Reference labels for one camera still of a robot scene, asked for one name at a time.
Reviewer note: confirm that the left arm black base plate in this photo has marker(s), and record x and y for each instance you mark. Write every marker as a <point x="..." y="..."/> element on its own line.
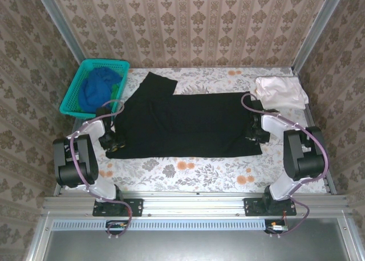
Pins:
<point x="134" y="207"/>

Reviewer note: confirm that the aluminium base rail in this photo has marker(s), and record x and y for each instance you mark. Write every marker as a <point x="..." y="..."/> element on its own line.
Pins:
<point x="194" y="204"/>

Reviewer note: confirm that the grey metal panel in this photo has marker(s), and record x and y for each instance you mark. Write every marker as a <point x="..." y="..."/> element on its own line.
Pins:
<point x="199" y="246"/>

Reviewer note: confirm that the aluminium frame post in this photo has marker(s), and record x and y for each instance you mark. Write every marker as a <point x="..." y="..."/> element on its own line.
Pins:
<point x="319" y="27"/>
<point x="60" y="24"/>

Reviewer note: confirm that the floral tablecloth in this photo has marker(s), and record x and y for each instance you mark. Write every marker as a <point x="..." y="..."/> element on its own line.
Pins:
<point x="199" y="172"/>

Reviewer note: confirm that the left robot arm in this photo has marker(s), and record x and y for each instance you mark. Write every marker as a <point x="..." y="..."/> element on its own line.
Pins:
<point x="82" y="158"/>

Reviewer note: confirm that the black t-shirt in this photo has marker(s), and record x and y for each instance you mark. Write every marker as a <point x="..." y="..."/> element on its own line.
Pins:
<point x="185" y="124"/>

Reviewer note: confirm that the blue t-shirt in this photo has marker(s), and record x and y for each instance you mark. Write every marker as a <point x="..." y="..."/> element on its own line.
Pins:
<point x="95" y="93"/>

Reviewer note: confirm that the green t-shirt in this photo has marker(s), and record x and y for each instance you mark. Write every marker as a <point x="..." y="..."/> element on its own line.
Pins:
<point x="115" y="93"/>

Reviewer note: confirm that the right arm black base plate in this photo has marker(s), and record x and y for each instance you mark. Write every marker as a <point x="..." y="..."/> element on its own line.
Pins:
<point x="252" y="207"/>

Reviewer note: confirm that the white t-shirt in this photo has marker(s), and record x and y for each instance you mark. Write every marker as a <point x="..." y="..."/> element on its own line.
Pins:
<point x="280" y="93"/>

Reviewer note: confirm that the teal plastic basket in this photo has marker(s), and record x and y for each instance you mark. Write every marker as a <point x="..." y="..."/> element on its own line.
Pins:
<point x="71" y="101"/>

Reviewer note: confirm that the small controller board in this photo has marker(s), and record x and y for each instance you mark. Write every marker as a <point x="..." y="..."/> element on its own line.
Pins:
<point x="118" y="225"/>
<point x="278" y="227"/>

